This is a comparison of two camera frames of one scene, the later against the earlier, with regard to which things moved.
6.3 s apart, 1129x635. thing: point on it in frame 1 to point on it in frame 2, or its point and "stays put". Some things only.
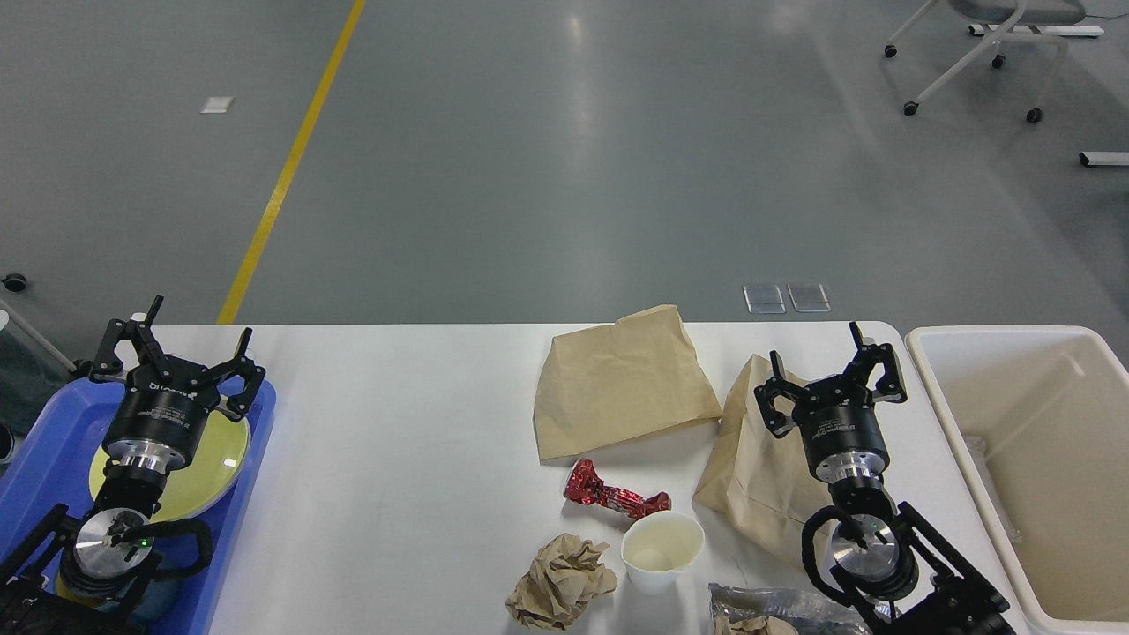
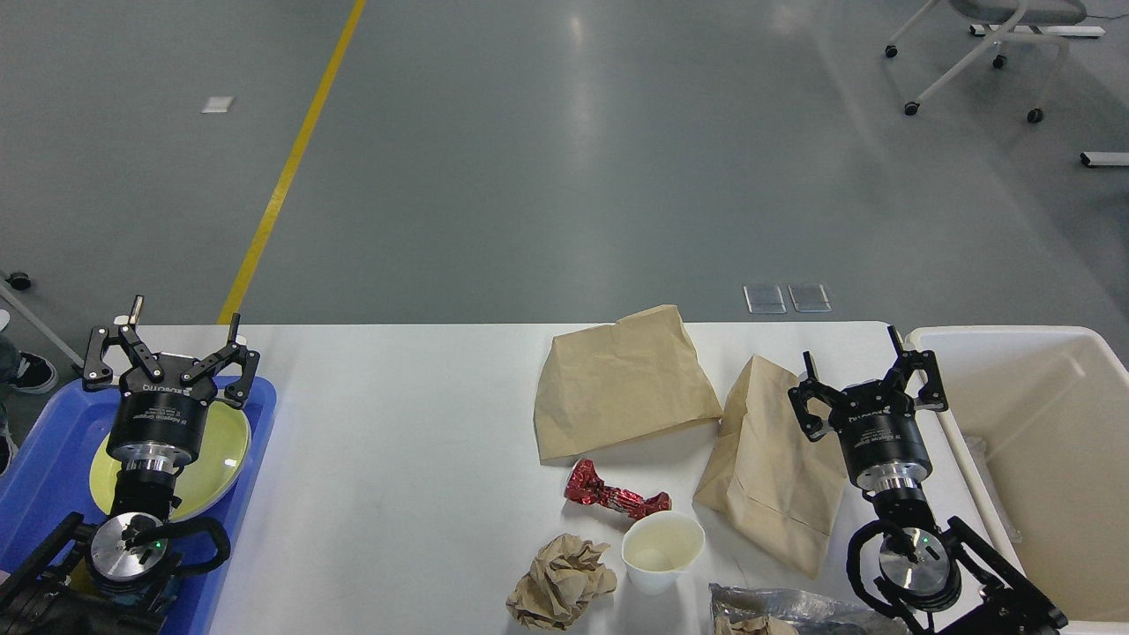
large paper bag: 617,384 stays put
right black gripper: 839,422 to 876,422
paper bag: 763,479 stays put
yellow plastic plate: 213,468 stays put
